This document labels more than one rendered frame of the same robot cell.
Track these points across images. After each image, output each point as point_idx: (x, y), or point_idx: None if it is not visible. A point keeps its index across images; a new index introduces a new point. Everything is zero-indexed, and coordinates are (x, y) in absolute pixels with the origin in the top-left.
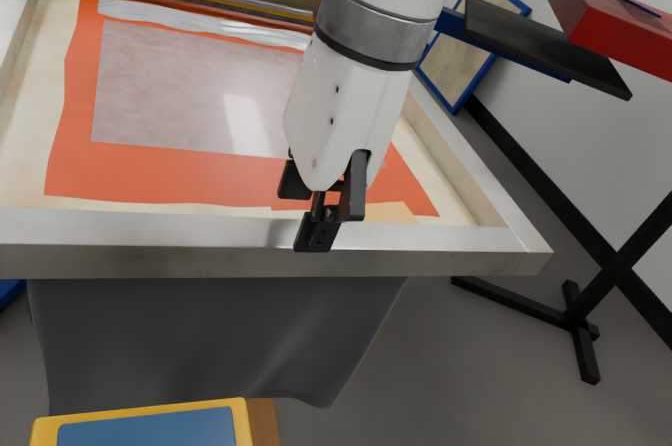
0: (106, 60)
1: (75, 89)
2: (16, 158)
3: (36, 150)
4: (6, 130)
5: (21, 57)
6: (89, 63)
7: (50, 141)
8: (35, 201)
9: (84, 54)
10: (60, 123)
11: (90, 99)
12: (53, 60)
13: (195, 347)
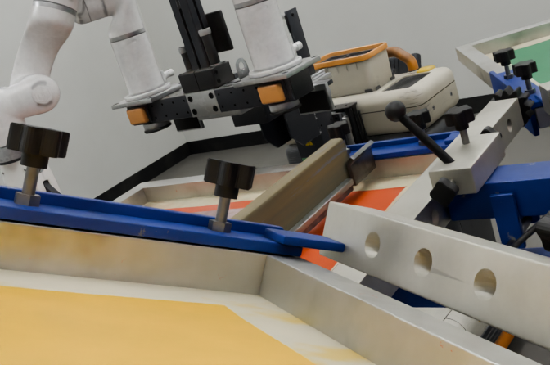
0: (236, 209)
1: (213, 206)
2: (175, 203)
3: (176, 205)
4: (194, 199)
5: (251, 191)
6: (236, 206)
7: (178, 207)
8: None
9: (246, 204)
10: (189, 207)
11: (201, 210)
12: (244, 198)
13: None
